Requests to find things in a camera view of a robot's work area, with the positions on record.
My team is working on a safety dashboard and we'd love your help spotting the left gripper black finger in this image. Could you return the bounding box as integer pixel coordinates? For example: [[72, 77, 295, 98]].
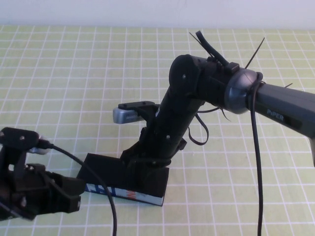
[[49, 172, 86, 197], [59, 194, 82, 213]]

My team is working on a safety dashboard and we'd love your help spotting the black left camera mount bracket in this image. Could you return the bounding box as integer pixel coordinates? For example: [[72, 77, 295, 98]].
[[0, 145, 28, 193]]

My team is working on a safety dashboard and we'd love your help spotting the black glasses case printed front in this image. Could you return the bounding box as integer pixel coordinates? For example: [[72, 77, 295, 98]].
[[76, 152, 170, 207]]

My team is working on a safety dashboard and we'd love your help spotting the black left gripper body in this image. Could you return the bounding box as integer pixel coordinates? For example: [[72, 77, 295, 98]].
[[0, 162, 62, 221]]

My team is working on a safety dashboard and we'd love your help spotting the long black cable tie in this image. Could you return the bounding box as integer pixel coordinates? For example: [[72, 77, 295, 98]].
[[244, 37, 266, 70]]

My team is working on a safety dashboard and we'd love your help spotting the black left camera cable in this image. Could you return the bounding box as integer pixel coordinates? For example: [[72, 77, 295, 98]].
[[36, 139, 119, 236]]

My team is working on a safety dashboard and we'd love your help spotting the right wrist camera black silver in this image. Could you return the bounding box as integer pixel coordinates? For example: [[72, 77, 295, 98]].
[[112, 100, 159, 125]]

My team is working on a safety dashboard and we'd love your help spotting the thick black looped wrist cable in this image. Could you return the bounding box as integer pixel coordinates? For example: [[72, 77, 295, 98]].
[[195, 30, 240, 73]]

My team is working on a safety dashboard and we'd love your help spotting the thin black cable tie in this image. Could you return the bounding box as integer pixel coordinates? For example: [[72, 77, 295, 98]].
[[189, 31, 210, 54]]

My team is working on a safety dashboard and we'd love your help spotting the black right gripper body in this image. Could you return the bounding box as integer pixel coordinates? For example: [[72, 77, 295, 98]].
[[120, 122, 187, 173]]

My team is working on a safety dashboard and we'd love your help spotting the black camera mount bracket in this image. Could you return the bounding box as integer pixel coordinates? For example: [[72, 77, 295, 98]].
[[0, 145, 28, 193], [136, 103, 161, 129]]

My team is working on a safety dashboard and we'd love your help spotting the black right camera mount bracket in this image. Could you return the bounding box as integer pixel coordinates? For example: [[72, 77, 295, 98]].
[[136, 103, 161, 129]]

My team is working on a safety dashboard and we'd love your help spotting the wrist camera black silver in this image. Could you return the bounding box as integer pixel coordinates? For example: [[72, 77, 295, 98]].
[[112, 100, 159, 125], [0, 126, 51, 156]]

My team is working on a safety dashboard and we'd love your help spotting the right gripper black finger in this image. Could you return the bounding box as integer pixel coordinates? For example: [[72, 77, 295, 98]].
[[126, 169, 149, 189]]

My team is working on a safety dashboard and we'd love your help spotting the left wrist camera black silver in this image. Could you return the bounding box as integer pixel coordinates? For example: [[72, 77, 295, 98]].
[[0, 126, 51, 156]]

